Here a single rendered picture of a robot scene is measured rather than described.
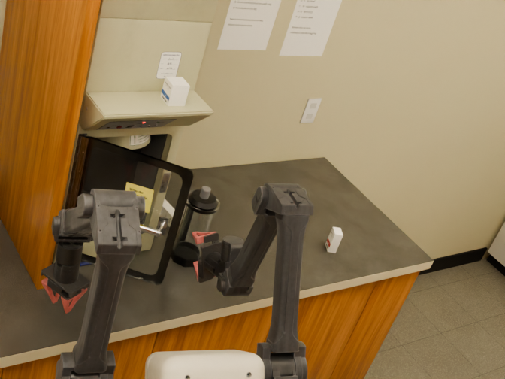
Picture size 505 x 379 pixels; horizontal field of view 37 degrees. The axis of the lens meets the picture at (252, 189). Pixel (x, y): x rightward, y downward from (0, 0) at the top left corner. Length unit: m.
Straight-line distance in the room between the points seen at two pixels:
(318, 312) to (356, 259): 0.23
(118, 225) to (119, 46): 0.70
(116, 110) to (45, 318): 0.60
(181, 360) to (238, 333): 1.04
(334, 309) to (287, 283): 1.09
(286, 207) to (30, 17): 0.86
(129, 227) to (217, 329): 1.11
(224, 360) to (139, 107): 0.74
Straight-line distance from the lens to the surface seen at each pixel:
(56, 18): 1.88
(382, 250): 2.78
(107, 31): 1.87
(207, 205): 2.22
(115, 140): 2.10
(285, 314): 1.63
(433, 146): 3.78
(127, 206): 1.33
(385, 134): 3.46
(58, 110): 1.88
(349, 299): 2.71
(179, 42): 1.98
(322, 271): 2.54
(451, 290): 4.54
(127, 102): 1.92
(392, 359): 3.85
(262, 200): 1.65
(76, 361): 1.49
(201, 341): 2.37
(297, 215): 1.60
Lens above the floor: 2.39
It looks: 31 degrees down
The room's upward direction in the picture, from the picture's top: 19 degrees clockwise
